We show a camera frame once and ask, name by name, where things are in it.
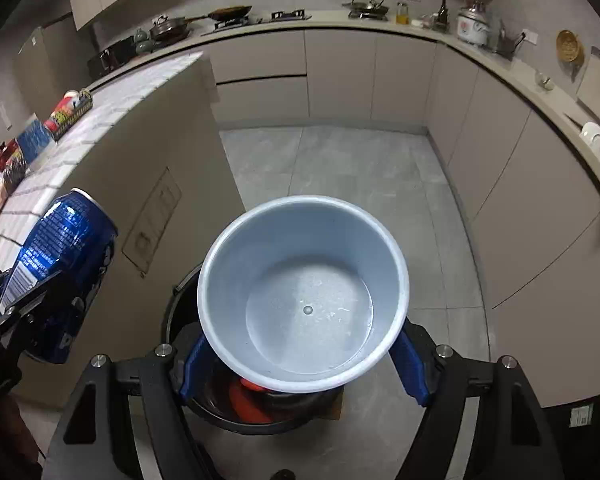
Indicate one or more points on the black trash bin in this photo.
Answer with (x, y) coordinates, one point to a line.
(179, 310)

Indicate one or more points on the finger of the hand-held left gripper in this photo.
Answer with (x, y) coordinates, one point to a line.
(35, 302)
(105, 260)

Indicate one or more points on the small white jar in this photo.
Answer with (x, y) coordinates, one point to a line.
(417, 22)

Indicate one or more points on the beige fridge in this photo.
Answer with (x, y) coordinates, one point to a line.
(45, 70)

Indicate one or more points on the dark glass bottle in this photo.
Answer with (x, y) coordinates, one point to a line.
(443, 15)

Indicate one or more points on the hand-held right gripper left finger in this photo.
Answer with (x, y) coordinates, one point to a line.
(192, 367)

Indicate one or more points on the metal utensil holder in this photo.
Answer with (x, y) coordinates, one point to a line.
(507, 47)

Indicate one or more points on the white plates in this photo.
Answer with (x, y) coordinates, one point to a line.
(595, 142)

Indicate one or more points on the lidded cooking pot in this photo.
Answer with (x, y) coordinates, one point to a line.
(167, 27)

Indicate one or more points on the wicker basket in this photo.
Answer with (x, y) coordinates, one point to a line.
(570, 47)

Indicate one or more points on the blue drink can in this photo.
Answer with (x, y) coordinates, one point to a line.
(65, 240)

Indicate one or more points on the teal jar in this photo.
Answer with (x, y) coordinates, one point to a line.
(142, 42)

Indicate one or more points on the white wall switch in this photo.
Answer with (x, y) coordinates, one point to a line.
(4, 115)

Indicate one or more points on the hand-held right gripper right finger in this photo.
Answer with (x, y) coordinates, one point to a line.
(412, 372)

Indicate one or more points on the gas stove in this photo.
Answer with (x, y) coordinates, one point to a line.
(290, 14)

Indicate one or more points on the grey counter cabinets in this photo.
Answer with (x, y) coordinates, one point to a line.
(340, 75)

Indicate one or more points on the wok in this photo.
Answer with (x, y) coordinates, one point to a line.
(230, 11)

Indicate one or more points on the orange wrapper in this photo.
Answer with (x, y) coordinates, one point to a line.
(247, 402)

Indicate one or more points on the pale plastic bowl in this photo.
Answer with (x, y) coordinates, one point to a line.
(305, 285)

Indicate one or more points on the orange oil jar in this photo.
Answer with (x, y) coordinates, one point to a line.
(402, 17)

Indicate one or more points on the white rice cooker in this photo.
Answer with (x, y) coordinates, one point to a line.
(472, 27)

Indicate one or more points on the black countertop appliance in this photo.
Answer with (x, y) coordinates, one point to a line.
(110, 57)

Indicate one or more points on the person's left forearm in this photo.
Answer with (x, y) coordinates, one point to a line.
(5, 440)

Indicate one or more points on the metal kettle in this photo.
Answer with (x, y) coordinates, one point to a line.
(370, 6)

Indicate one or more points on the pale cutting board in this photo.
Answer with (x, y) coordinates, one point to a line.
(597, 85)

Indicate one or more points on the blue packet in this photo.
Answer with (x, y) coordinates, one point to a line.
(32, 140)

